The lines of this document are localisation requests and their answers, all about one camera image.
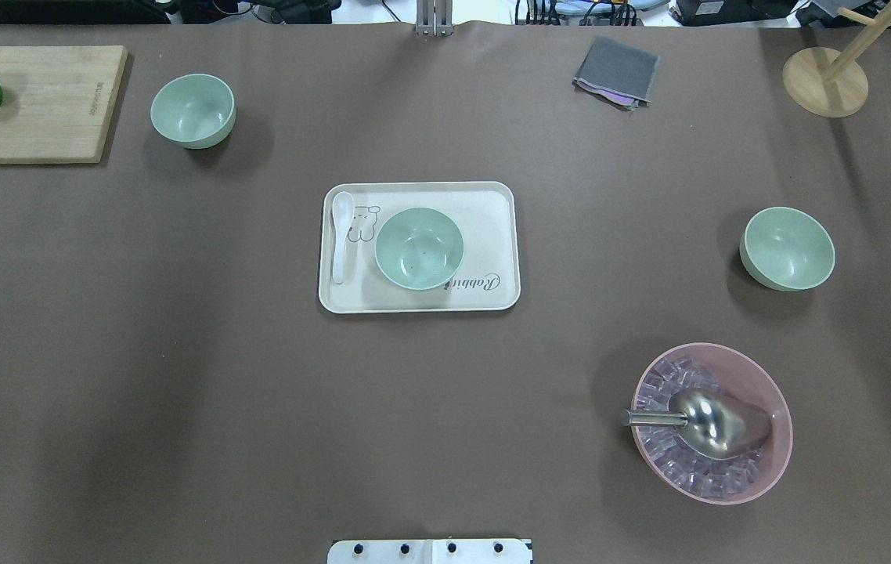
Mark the green bowl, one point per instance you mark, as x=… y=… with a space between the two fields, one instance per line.
x=786 y=250
x=419 y=249
x=195 y=111

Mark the green bowl on tray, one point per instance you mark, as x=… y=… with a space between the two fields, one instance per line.
x=419 y=249

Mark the beige rabbit serving tray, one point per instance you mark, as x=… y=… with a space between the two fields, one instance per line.
x=488 y=278

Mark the folded grey cloth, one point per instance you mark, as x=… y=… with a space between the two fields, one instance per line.
x=618 y=72

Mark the pink bowl with ice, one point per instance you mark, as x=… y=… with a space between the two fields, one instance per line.
x=716 y=367

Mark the metal ice scoop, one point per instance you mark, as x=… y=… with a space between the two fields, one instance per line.
x=711 y=423

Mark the wooden cutting board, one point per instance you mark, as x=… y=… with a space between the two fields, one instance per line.
x=58 y=102

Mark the wooden mug tree stand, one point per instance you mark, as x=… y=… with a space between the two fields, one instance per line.
x=828 y=82

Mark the metal frame post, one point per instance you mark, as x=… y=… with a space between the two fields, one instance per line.
x=434 y=18

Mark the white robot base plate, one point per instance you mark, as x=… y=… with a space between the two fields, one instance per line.
x=444 y=550

